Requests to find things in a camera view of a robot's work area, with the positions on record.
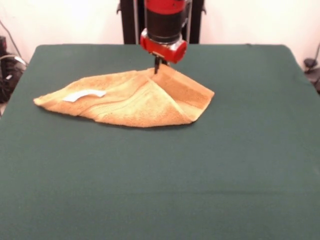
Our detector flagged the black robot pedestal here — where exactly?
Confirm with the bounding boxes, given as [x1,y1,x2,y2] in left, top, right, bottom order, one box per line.
[116,0,207,45]

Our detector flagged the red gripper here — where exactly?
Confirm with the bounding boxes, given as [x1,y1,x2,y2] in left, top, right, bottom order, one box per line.
[139,28,188,75]

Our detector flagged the grey cable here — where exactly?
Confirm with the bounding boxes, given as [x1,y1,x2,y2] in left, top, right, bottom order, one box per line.
[0,19,28,67]

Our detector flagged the tan terry towel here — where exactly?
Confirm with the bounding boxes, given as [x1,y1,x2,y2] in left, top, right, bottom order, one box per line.
[33,66,215,128]

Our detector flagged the dark green table cloth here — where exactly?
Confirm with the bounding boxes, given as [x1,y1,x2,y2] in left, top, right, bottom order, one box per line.
[0,43,320,240]

